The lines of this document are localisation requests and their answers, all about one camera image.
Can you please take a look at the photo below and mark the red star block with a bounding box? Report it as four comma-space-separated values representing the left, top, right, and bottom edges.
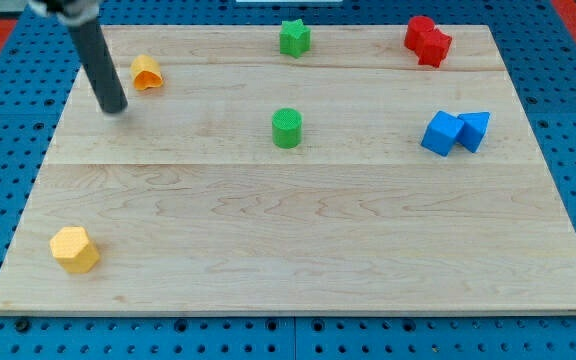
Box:
415, 29, 453, 68

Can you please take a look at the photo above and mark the red cylinder block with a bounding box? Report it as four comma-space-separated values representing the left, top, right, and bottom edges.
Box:
404, 15, 435, 51

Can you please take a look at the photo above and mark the green cylinder block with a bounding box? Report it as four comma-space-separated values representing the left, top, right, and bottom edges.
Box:
271, 108, 302, 149

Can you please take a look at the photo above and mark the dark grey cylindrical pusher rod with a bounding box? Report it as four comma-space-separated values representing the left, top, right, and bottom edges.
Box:
68, 19, 128, 114

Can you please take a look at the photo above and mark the blue cube block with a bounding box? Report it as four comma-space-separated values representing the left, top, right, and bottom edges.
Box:
420, 111, 465, 157

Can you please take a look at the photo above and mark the light wooden board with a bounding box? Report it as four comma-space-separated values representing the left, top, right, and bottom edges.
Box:
0, 25, 576, 317

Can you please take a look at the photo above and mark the blue triangular prism block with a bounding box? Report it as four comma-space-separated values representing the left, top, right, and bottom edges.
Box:
457, 112, 491, 153

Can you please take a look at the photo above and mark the green star block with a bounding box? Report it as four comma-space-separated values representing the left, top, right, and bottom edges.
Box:
279, 19, 311, 58

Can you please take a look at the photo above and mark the yellow hexagon block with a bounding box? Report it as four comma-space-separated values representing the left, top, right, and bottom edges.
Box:
49, 226, 101, 274

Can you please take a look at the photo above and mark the silver rod mount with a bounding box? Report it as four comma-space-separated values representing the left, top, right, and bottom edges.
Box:
28, 0, 101, 26

